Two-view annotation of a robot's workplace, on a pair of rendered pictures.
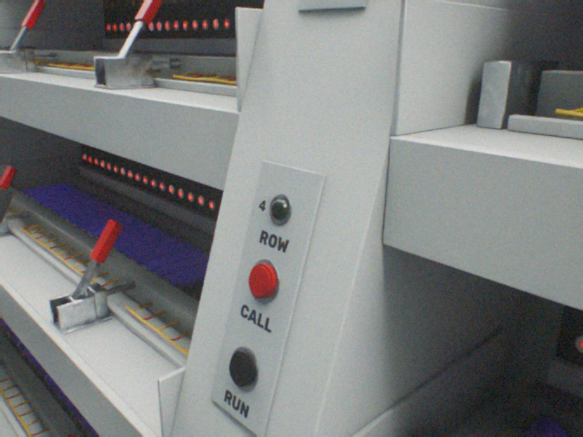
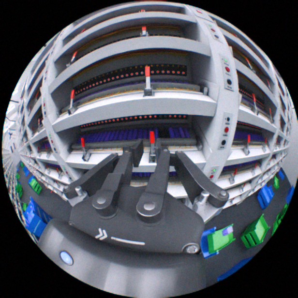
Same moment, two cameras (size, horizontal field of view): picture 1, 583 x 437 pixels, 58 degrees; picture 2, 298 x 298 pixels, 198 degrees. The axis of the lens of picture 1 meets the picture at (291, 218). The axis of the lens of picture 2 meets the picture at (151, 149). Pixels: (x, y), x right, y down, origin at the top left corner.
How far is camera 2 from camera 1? 0.38 m
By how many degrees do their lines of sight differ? 44
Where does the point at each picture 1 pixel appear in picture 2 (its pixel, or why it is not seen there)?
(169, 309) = (170, 142)
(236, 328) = (222, 138)
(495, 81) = not seen: hidden behind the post
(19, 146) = (68, 134)
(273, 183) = (226, 115)
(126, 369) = not seen: hidden behind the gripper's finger
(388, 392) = not seen: hidden behind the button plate
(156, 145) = (186, 109)
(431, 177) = (240, 112)
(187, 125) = (201, 104)
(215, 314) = (216, 137)
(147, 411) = (195, 159)
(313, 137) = (230, 108)
